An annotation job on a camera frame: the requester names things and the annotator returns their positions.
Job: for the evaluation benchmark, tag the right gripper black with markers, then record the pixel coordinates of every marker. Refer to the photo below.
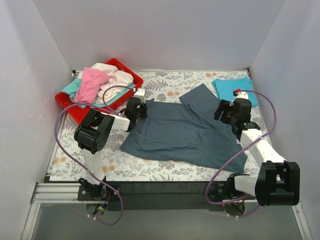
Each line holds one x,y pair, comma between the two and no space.
220,113

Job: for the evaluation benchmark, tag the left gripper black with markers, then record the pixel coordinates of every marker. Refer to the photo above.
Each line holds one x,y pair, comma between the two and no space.
143,110

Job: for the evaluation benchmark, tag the dark blue t-shirt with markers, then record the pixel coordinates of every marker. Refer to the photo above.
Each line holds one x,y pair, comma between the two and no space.
184,132

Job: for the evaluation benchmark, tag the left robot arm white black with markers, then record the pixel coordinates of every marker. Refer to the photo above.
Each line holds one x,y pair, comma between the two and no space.
92,135

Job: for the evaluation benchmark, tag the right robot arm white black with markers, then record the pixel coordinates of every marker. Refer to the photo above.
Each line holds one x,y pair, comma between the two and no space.
278,180

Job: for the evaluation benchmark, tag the folded teal t-shirt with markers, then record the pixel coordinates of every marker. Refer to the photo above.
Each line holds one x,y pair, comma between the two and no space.
225,87

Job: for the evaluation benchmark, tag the cream white t-shirt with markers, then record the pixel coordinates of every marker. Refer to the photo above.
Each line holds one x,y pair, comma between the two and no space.
117,78

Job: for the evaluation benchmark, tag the pink t-shirt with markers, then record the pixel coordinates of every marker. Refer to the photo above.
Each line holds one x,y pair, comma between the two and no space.
90,84

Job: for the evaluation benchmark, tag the teal t-shirt in bin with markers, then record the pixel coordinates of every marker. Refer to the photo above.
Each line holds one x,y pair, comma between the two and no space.
73,87

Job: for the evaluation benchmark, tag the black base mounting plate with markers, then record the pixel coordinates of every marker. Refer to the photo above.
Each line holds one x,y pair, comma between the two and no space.
150,195

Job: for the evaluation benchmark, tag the floral table mat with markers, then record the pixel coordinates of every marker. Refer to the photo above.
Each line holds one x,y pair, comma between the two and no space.
162,86

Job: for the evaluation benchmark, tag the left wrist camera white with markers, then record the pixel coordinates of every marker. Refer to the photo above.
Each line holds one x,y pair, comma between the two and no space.
140,94

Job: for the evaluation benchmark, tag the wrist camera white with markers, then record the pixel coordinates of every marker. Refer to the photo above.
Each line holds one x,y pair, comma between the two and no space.
140,94
240,94

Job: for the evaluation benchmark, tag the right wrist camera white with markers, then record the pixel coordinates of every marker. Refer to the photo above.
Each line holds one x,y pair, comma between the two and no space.
240,94

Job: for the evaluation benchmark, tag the aluminium frame rail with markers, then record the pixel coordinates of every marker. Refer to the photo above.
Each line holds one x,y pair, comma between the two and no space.
51,193

